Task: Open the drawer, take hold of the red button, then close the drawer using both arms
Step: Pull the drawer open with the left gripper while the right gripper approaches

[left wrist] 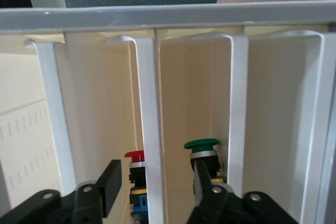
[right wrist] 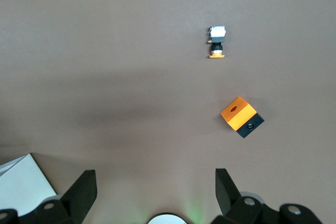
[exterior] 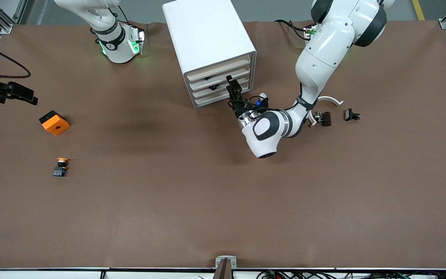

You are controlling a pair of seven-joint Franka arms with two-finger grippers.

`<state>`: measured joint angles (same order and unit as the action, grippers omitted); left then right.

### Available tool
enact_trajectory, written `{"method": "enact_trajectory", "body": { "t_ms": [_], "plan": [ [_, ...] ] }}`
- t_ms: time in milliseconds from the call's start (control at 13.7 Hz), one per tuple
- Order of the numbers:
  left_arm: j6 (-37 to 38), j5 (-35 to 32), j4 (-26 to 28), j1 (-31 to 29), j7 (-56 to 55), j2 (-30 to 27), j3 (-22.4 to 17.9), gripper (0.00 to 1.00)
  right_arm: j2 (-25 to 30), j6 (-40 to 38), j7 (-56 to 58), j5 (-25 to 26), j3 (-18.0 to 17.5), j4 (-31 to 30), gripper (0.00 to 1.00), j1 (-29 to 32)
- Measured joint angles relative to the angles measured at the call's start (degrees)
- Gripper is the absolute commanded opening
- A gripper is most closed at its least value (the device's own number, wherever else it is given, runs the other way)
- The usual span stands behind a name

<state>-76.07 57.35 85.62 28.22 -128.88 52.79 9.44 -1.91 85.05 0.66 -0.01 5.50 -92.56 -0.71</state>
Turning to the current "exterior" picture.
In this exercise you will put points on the white plastic tray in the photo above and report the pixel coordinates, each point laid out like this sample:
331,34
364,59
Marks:
199,83

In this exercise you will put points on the dark brown terminal component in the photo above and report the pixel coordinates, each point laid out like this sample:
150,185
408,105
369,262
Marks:
326,118

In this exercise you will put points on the white curved plastic clamp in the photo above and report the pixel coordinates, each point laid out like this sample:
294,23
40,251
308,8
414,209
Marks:
333,99

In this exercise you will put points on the yellow push button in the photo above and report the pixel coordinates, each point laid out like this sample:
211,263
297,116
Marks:
60,170

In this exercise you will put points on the orange button enclosure box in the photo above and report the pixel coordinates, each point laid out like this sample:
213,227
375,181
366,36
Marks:
56,126

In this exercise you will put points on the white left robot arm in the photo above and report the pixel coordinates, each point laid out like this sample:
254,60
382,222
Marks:
323,50

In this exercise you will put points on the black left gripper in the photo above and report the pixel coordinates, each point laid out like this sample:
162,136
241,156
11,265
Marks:
239,106

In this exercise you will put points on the brown table mat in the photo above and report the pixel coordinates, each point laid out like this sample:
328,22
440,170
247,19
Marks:
223,193

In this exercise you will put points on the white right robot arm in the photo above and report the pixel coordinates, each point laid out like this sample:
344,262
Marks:
118,50

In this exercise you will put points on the small black clip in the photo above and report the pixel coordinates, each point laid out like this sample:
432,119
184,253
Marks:
349,114

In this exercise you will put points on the white table edge rail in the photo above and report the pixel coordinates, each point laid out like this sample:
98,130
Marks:
33,274

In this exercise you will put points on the grey metal camera bracket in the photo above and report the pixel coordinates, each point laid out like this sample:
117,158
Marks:
225,267

